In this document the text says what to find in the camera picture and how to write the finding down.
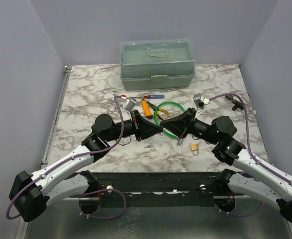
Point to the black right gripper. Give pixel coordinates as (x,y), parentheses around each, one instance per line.
(181,124)

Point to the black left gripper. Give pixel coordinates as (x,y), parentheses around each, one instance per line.
(146,129)

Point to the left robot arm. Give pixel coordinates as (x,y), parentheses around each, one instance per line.
(32,193)

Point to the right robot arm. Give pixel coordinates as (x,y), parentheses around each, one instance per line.
(271,186)

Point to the orange utility knife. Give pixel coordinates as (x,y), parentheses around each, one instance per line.
(146,109)

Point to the brass padlock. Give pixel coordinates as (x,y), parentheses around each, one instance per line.
(195,149)

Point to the blue red screwdriver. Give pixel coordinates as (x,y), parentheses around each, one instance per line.
(158,96)

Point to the black small tool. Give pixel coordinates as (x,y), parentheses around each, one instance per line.
(237,104)

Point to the green plastic toolbox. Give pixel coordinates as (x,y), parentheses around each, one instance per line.
(157,64)

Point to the yellow handled pliers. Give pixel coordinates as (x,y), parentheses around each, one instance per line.
(152,106)

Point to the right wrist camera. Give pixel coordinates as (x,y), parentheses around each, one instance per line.
(198,101)

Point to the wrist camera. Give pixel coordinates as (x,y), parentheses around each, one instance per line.
(198,101)
(129,104)

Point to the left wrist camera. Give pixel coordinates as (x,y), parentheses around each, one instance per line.
(129,104)

